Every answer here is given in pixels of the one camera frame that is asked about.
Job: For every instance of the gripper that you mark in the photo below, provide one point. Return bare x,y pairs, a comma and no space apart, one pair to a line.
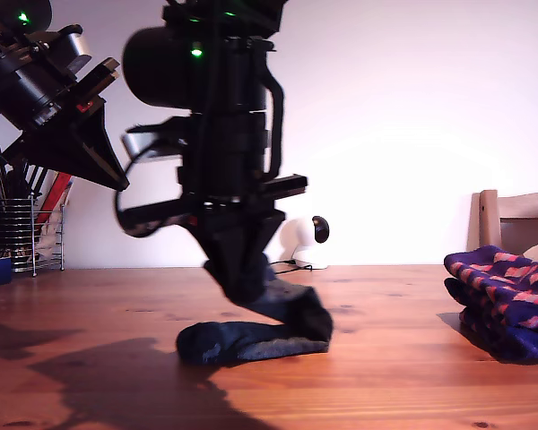
233,170
49,98

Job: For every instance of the grey dark-toed sock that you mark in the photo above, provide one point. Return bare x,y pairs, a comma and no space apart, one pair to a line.
260,327

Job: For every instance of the red paper packet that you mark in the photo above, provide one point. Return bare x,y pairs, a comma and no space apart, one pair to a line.
54,197

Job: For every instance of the white paper napkins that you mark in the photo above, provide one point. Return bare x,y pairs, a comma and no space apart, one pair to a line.
49,244

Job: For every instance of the wooden chair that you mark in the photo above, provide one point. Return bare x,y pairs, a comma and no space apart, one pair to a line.
488,224

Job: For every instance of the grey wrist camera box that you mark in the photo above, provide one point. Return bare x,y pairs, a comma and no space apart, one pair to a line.
139,141
74,45

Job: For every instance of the white round security camera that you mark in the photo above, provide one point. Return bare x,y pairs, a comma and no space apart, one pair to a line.
302,242

